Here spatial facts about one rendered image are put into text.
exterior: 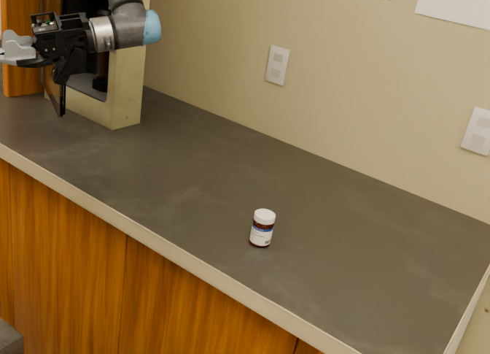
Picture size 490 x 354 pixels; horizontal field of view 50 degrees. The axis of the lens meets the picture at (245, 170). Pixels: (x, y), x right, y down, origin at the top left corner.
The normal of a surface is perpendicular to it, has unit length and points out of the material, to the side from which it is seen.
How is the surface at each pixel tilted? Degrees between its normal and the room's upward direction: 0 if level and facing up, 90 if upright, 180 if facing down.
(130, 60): 90
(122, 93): 90
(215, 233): 0
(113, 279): 90
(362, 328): 0
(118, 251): 90
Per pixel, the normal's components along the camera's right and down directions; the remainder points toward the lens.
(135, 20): 0.27, -0.25
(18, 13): 0.80, 0.36
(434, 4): -0.57, 0.25
